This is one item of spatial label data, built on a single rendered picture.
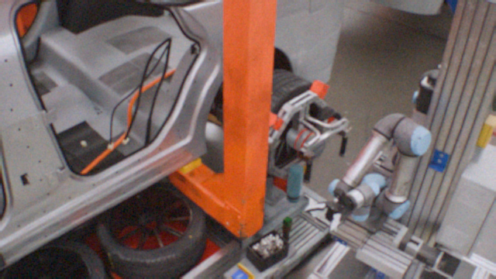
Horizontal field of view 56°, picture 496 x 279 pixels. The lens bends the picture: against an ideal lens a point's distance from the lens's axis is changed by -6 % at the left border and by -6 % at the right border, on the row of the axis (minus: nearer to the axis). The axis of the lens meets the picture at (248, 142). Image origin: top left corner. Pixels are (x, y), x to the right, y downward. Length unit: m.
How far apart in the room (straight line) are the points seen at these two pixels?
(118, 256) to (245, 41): 1.44
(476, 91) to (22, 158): 1.99
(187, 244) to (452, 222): 1.44
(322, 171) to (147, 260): 1.83
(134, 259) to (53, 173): 0.71
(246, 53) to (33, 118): 0.96
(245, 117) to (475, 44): 1.04
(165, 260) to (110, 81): 1.23
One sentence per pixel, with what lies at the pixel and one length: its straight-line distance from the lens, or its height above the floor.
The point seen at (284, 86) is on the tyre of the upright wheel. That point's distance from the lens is 2.85.
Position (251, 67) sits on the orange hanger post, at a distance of 2.09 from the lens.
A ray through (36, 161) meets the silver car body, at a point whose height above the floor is 1.25.
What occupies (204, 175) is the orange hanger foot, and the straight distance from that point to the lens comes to 2.97.
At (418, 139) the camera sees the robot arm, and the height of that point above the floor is 1.44.
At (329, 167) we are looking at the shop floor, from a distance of 4.12.
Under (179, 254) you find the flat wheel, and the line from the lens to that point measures 2.81.
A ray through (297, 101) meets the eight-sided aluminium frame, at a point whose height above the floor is 1.10.
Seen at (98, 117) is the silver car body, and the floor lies 0.80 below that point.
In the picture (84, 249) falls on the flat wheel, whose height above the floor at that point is 0.51.
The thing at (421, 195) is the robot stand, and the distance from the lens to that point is 2.60.
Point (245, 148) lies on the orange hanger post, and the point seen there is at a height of 1.20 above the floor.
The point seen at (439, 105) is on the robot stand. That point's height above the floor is 1.51.
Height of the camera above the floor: 2.69
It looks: 39 degrees down
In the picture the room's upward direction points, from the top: 2 degrees clockwise
